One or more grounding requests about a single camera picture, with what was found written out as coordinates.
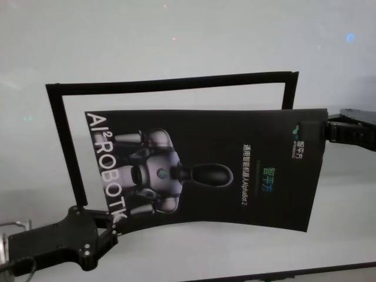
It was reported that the black tape frame marking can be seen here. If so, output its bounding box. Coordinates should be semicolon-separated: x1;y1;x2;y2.
45;70;300;206

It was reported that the silver metal wire bracket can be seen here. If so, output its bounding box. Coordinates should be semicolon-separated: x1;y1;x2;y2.
0;219;32;229

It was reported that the thin black cable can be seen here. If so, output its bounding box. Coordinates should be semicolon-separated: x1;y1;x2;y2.
0;254;38;278

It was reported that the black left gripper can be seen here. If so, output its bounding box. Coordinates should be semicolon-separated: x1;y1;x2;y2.
8;204;123;271

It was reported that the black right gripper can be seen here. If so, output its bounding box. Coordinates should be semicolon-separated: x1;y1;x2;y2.
296;108;376;151

